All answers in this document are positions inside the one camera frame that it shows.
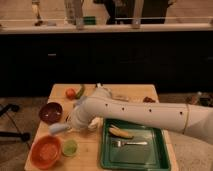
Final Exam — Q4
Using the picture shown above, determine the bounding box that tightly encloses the light blue towel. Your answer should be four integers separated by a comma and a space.
49, 123, 70, 135

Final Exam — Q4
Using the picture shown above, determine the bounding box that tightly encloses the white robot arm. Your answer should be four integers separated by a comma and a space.
68, 88, 213, 144

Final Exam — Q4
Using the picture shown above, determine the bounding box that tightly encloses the purple bowl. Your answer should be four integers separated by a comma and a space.
39, 102, 63, 125

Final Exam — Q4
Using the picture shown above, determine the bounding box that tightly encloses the orange bowl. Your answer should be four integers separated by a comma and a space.
30, 135, 61, 170

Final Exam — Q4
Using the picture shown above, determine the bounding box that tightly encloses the black eraser block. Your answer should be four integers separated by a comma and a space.
113, 95, 129, 102

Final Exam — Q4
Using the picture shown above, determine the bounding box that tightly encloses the green chili pepper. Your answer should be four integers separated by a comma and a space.
75, 84, 85, 99

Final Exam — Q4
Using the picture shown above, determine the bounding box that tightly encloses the blue sponge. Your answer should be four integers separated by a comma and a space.
73, 100, 81, 107

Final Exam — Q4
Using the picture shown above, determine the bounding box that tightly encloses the red tomato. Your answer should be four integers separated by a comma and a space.
65, 88, 76, 100

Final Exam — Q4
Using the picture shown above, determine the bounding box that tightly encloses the white cup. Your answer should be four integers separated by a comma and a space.
88, 117, 100, 131

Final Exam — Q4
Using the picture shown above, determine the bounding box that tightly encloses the brown pinecone object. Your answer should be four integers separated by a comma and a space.
143, 97, 156, 103

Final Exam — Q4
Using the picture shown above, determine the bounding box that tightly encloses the yellow banana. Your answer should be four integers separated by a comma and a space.
109, 127, 133, 139

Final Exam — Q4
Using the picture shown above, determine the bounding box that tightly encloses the silver fork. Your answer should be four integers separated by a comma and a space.
112, 140, 148, 147

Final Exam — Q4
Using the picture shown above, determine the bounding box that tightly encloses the green lime slice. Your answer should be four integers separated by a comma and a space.
62, 139, 78, 157

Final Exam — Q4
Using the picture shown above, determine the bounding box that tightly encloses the green plastic tray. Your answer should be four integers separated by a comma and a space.
100, 119, 171, 171

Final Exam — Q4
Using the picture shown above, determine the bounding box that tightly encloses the black chair base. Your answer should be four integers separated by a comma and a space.
0, 103, 32, 143

